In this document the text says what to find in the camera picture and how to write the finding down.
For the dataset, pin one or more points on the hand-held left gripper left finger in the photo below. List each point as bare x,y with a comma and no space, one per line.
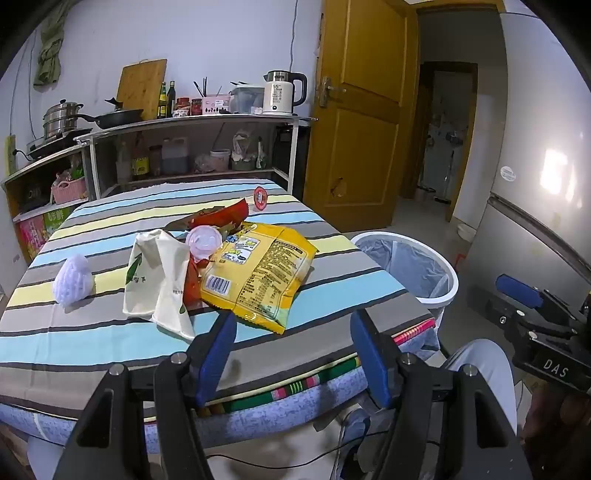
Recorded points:
214,355

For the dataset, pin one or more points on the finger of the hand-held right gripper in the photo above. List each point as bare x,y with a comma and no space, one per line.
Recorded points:
512,321
519,288

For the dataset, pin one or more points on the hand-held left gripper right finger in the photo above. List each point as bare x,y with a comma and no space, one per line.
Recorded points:
369,360

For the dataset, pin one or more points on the white round bin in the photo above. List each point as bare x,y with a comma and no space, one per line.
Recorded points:
444,277

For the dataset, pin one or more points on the yellow snack bag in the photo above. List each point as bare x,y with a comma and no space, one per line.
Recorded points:
263,272

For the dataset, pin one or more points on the white foam fruit net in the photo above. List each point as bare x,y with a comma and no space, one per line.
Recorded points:
73,281

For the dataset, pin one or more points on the person's grey trouser leg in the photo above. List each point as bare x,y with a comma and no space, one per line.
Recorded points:
482,369

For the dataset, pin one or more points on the red snack wrapper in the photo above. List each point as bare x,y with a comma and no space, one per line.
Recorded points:
191,284
226,213

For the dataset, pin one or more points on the white floor basin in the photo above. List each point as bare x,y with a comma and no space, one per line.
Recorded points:
466,232

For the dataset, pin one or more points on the blue floral quilt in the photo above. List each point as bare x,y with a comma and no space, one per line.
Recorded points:
277,415

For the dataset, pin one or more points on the white paper bag green print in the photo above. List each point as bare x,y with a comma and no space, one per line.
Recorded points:
152,277

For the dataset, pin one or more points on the striped table cloth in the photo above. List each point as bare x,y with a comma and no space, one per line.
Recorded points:
115,332

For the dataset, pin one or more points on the round white sticker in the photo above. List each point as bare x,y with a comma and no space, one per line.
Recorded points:
513,174

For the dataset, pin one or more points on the silver refrigerator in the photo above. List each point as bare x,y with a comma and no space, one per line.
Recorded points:
540,138

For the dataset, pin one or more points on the round red lid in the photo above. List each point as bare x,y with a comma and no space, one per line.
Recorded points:
260,197

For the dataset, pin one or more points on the white pot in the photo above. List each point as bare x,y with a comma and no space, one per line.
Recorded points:
220,160

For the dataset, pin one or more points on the dark oil jug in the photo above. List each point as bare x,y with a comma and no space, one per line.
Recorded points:
174,157

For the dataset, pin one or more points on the green bottle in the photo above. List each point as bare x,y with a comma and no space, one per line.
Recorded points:
261,154

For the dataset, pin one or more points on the yellow label bottle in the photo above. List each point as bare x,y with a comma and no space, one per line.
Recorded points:
140,161

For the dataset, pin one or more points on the crumpled plastic bag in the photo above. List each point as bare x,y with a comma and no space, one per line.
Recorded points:
242,145

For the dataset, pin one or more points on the clear plastic bottle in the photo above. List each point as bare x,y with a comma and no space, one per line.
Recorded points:
123,164

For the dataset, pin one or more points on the colourful snack boxes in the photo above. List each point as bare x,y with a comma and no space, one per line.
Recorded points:
41,230

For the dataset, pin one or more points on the pink plastic basket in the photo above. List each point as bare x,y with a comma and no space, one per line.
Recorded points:
69,191

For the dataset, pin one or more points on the yellow wooden door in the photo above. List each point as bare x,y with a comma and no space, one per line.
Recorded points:
364,115

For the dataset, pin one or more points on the white metal rack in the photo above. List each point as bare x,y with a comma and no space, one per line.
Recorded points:
184,123

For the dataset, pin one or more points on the red sauce jar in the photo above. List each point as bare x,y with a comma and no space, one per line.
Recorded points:
182,107

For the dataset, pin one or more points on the pink utensil box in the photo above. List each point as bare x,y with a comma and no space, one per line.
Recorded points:
217,104

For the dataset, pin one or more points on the black frying pan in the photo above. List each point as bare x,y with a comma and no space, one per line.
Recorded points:
120,118

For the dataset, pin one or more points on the clear plastic container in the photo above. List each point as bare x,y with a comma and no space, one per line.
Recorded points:
247,100

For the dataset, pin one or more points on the low wooden shelf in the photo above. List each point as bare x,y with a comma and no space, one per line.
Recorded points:
27,177

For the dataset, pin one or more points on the dark sauce bottle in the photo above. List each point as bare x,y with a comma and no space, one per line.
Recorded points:
162,101
171,99

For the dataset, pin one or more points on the induction cooker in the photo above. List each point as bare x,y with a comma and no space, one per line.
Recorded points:
48,146

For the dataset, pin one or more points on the white electric kettle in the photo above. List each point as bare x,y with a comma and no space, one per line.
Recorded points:
277,94

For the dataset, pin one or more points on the wooden cutting board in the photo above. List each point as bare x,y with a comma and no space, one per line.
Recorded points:
141,87

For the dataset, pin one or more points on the steel steamer pot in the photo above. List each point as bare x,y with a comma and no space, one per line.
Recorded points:
61,121

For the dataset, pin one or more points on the green hanging cloth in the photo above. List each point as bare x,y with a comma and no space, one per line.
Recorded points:
50,50

